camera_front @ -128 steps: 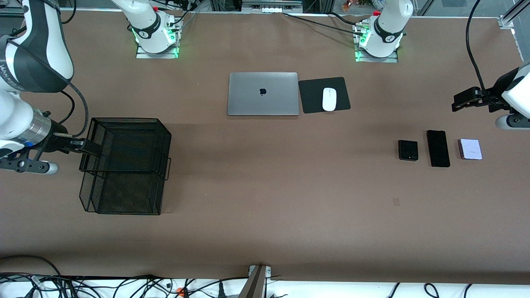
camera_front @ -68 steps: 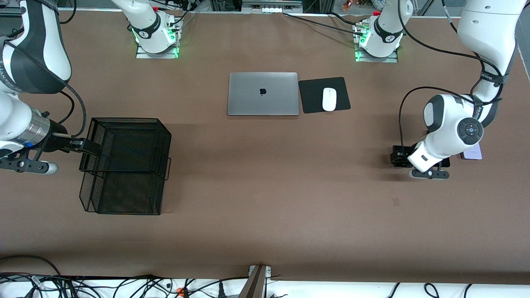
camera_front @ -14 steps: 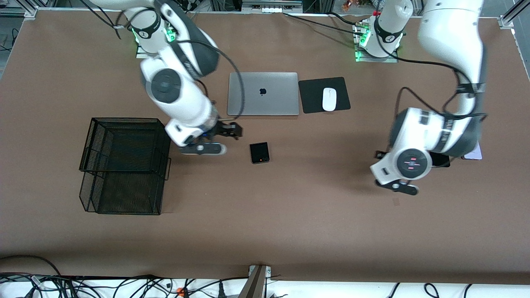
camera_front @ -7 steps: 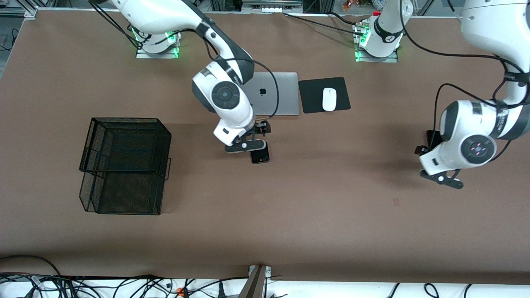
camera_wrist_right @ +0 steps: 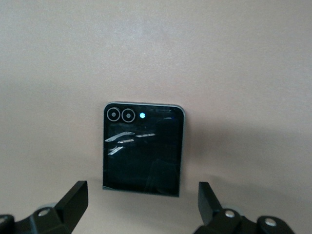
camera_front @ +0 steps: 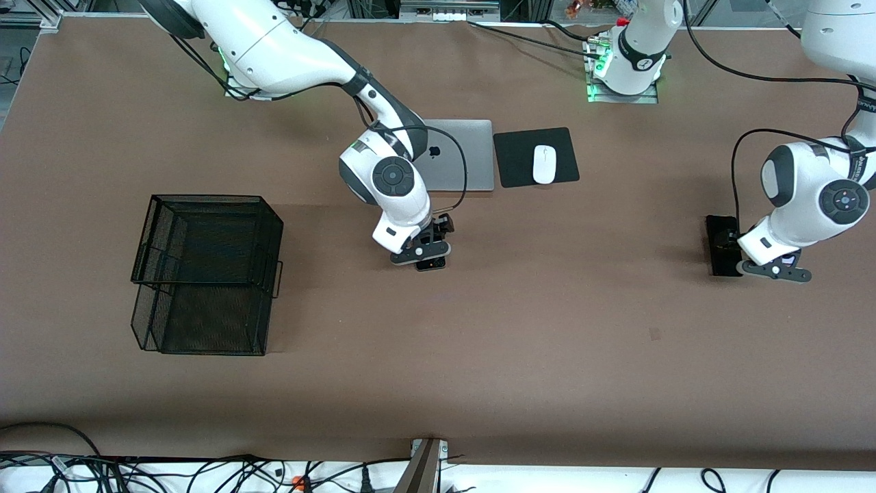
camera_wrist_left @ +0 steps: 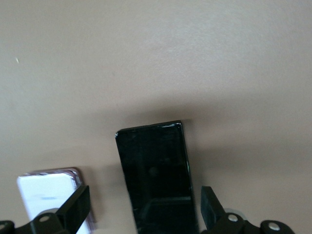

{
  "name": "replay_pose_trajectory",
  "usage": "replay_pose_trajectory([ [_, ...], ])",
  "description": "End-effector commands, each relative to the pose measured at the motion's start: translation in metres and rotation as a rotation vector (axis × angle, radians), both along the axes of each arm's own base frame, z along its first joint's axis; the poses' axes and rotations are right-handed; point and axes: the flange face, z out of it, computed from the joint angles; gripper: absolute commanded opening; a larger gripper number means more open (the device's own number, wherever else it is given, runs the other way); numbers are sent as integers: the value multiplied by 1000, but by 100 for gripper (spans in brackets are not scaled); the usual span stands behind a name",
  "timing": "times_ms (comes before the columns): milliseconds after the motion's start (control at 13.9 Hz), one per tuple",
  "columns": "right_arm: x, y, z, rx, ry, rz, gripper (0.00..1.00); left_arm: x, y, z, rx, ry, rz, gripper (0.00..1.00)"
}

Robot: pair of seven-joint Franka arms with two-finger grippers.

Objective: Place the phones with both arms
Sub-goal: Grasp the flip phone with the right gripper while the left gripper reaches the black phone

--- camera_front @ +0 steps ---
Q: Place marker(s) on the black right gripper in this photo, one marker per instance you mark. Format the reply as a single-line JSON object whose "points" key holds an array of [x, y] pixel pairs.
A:
{"points": [[438, 230]]}

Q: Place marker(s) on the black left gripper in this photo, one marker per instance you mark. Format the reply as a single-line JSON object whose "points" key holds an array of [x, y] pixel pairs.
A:
{"points": [[732, 237]]}

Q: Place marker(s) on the black slab smartphone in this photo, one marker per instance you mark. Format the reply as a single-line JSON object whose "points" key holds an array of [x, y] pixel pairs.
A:
{"points": [[718, 263]]}

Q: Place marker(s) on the small black flip phone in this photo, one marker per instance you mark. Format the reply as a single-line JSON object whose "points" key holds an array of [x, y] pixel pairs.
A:
{"points": [[431, 266]]}

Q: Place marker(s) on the lavender flip phone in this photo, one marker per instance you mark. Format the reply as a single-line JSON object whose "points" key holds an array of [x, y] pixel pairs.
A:
{"points": [[790, 257]]}

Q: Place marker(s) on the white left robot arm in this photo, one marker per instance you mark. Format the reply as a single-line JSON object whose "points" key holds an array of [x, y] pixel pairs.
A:
{"points": [[801, 205]]}

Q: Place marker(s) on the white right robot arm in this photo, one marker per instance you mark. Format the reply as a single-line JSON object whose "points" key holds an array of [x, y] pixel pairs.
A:
{"points": [[274, 41]]}

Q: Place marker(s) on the silver closed laptop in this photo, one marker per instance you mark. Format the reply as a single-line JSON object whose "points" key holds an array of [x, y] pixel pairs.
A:
{"points": [[472, 157]]}

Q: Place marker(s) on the black mouse pad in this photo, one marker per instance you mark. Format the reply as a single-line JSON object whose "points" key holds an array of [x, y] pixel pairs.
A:
{"points": [[513, 157]]}

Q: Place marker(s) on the white computer mouse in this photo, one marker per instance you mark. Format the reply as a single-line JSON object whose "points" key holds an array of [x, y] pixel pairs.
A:
{"points": [[545, 164]]}

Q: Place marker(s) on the grey power strip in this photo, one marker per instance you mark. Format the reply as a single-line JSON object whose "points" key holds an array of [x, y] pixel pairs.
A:
{"points": [[448, 14]]}

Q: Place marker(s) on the small orange figurine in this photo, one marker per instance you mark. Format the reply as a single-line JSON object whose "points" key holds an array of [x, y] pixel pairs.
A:
{"points": [[573, 8]]}

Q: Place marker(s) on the black power plug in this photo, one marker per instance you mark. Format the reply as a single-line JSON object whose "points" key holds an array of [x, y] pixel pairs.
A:
{"points": [[364, 481]]}

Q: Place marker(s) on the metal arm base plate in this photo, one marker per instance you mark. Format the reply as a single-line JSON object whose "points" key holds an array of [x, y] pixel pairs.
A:
{"points": [[599, 98], [236, 92]]}

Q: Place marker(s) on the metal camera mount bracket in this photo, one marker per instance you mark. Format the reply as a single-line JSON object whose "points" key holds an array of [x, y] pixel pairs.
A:
{"points": [[424, 465]]}

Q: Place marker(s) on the aluminium frame rail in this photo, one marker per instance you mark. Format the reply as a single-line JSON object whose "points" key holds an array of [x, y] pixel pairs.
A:
{"points": [[48, 20]]}

